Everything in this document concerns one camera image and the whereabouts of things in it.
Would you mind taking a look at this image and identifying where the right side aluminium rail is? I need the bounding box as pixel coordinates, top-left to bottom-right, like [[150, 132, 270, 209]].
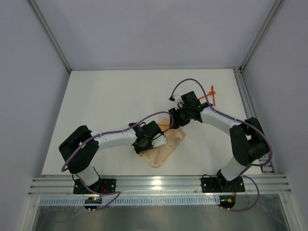
[[233, 67, 276, 175]]

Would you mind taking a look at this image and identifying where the right frame post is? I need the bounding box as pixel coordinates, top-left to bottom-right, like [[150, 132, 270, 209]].
[[239, 0, 285, 72]]

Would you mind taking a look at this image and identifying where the peach cloth napkin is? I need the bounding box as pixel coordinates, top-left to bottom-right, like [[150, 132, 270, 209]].
[[139, 128, 186, 168]]

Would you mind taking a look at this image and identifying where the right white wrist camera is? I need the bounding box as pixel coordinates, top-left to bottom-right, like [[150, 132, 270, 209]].
[[169, 94, 181, 103]]

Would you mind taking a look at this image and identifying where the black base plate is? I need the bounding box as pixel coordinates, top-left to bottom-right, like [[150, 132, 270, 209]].
[[200, 174, 245, 193], [73, 179, 116, 194]]

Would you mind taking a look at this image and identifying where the orange plastic knife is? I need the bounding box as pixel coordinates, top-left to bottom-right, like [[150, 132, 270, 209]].
[[210, 85, 216, 106]]

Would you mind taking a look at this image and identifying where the aluminium rail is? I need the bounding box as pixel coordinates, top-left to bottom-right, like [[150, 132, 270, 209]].
[[233, 67, 276, 175], [28, 174, 292, 196]]

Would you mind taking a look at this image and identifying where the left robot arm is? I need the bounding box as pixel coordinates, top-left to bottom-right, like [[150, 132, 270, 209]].
[[59, 121, 167, 187]]

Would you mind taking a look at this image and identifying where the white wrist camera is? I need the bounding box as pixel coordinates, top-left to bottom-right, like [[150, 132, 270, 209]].
[[169, 94, 181, 103], [152, 134, 167, 148]]

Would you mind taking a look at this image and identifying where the frame post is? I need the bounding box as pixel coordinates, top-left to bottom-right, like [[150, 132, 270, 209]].
[[239, 0, 285, 72], [27, 0, 72, 74]]

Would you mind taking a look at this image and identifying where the purple cable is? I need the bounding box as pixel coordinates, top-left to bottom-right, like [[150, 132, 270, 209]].
[[168, 78, 274, 213], [61, 111, 174, 214]]

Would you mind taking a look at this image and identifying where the aluminium front rail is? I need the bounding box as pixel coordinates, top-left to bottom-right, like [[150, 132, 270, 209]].
[[28, 174, 292, 196]]

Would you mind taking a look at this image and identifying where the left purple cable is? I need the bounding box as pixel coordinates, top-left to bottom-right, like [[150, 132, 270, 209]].
[[61, 111, 174, 214]]

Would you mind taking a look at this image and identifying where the left frame post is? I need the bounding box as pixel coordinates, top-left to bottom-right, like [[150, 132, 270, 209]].
[[27, 0, 72, 74]]

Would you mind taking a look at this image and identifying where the orange plastic fork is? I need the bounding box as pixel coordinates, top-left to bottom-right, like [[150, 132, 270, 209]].
[[198, 91, 216, 100]]

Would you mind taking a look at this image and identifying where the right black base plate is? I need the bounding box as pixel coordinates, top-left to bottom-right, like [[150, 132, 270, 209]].
[[200, 174, 245, 193]]

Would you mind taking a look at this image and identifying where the perforated cable tray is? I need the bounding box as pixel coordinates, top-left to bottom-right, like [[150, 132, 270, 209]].
[[39, 195, 220, 206]]

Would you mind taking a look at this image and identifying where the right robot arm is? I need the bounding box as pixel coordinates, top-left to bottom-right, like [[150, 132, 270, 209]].
[[168, 91, 269, 192]]

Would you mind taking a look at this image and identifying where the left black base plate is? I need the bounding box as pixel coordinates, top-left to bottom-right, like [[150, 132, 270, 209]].
[[73, 179, 116, 194]]

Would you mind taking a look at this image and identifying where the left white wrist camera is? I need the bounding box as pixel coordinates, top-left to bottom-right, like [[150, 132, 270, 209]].
[[152, 134, 167, 148]]

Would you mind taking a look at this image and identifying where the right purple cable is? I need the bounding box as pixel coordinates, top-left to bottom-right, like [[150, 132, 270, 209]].
[[168, 78, 274, 213]]

